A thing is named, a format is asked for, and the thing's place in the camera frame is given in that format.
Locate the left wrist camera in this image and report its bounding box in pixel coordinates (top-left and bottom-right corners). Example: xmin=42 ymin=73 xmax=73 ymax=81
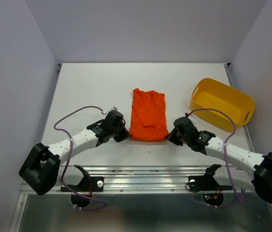
xmin=101 ymin=107 xmax=118 ymax=115

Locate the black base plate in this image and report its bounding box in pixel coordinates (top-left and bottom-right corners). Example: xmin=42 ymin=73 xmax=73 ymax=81
xmin=185 ymin=175 xmax=232 ymax=192
xmin=68 ymin=176 xmax=104 ymax=192

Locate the aluminium rail frame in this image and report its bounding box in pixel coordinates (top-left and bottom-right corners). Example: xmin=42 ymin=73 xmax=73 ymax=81
xmin=11 ymin=63 xmax=272 ymax=232

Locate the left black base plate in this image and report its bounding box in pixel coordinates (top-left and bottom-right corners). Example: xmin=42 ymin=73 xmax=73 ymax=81
xmin=68 ymin=176 xmax=104 ymax=192

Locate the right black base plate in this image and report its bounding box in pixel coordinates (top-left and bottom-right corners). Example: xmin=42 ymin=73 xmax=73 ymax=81
xmin=185 ymin=175 xmax=232 ymax=192

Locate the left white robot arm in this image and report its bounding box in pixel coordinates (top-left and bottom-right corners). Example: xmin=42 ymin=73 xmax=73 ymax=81
xmin=19 ymin=110 xmax=129 ymax=195

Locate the orange t shirt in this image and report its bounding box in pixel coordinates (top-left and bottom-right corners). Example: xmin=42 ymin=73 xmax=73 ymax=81
xmin=129 ymin=88 xmax=169 ymax=143

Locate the yellow plastic basket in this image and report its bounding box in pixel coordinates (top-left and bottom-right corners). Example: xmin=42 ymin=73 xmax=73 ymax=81
xmin=189 ymin=78 xmax=256 ymax=132

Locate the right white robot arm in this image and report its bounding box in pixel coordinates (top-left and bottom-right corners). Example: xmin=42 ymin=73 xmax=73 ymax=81
xmin=166 ymin=116 xmax=272 ymax=204

